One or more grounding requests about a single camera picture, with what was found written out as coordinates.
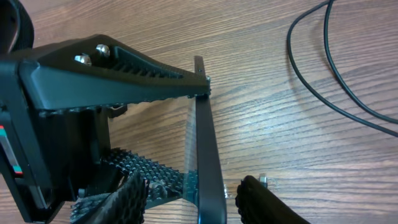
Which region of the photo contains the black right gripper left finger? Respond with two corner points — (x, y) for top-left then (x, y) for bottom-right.
(70, 172), (149, 224)

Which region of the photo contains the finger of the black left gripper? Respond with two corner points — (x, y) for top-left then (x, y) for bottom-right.
(76, 148), (183, 210)
(18, 35), (210, 110)

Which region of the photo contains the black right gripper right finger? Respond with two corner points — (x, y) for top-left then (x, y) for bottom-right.
(235, 175), (309, 224)

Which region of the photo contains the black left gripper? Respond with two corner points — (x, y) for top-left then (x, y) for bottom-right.
(1, 54), (121, 223)

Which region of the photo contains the black USB charging cable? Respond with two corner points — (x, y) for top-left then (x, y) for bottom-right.
(258, 0), (398, 189)

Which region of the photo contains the Samsung Galaxy smartphone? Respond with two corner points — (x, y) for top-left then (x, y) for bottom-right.
(182, 55), (228, 224)

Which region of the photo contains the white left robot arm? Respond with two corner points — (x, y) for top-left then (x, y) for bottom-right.
(1, 1), (210, 223)

